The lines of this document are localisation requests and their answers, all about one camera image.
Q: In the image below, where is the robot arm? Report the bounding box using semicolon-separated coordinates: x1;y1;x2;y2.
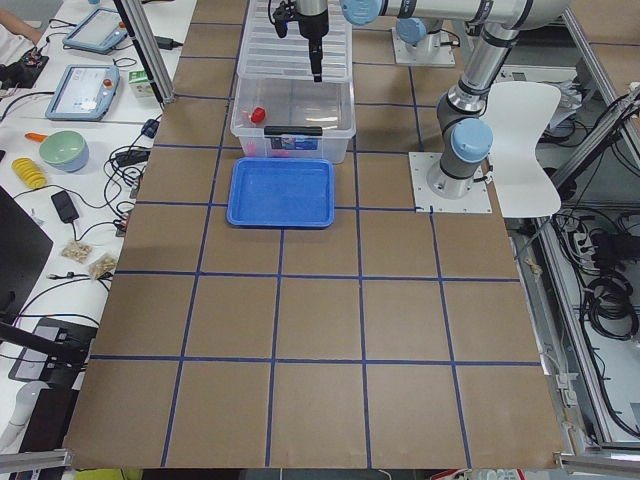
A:
395;17;443;50
340;0;569;199

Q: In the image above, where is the blue plastic tray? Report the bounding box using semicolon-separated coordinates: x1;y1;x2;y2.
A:
226;157;335;229

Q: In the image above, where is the aluminium frame post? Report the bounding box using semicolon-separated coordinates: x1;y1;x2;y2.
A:
114;0;175;106

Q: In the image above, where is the yellow toy corn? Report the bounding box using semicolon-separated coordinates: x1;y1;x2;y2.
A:
11;157;47;189

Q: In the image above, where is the snack bag near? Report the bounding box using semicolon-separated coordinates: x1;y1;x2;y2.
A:
60;240;93;264

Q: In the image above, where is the black box latch handle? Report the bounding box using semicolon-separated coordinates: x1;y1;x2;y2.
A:
263;125;323;137

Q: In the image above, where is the person hand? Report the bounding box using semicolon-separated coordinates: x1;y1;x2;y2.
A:
15;22;42;45

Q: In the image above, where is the snack bag far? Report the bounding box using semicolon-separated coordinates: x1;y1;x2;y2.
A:
88;253;118;280

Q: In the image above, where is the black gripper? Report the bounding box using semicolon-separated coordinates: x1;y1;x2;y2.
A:
270;0;329;83

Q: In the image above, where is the translucent plastic box lid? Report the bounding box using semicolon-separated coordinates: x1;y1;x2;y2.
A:
237;1;352;83

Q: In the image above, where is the white chair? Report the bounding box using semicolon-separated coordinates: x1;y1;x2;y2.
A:
482;81;561;218

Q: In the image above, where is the translucent plastic storage box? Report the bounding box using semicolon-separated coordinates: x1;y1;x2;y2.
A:
230;78;356;164

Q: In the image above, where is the black adapter left table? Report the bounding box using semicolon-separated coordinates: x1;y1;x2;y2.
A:
51;191;79;224

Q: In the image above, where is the near teach pendant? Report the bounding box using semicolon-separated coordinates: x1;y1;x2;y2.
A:
45;65;120;121

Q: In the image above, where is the teach pendant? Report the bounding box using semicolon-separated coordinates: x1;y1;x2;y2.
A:
62;7;128;54
45;65;120;121

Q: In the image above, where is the far teach pendant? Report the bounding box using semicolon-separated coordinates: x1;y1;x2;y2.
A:
62;7;128;54

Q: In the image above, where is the snack bag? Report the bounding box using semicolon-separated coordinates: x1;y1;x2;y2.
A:
60;240;93;264
88;253;118;280

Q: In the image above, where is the black power adapter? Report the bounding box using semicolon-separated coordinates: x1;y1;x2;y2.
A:
154;36;183;50

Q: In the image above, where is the green white carton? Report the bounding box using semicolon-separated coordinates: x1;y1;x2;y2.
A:
127;70;155;98

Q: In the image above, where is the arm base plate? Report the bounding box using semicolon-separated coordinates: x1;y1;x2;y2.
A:
391;28;455;68
408;152;492;214

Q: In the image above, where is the green and blue bowl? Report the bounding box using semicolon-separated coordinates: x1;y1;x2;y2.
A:
39;130;89;173

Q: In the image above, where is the red block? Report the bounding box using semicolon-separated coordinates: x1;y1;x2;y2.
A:
250;107;266;124

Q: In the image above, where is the toy carrot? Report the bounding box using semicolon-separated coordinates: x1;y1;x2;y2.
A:
25;132;48;143

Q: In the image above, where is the black monitor edge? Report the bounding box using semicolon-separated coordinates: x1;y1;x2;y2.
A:
0;188;53;324

